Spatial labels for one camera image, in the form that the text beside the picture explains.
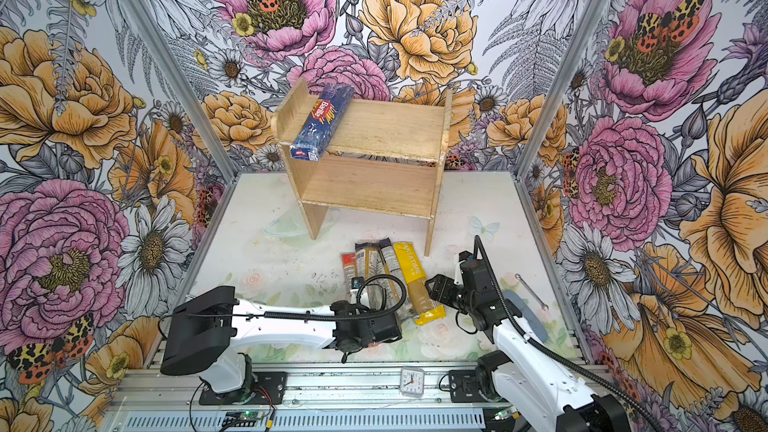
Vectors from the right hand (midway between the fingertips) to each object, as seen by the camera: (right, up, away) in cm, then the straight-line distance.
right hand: (435, 296), depth 84 cm
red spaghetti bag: (-25, +5, +8) cm, 27 cm away
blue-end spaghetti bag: (-18, +7, +5) cm, 20 cm away
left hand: (-18, -7, -2) cm, 20 cm away
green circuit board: (-47, -24, -13) cm, 54 cm away
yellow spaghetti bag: (-3, -3, +1) cm, 4 cm away
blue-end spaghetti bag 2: (-12, +7, +8) cm, 16 cm away
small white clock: (-7, -18, -9) cm, 21 cm away
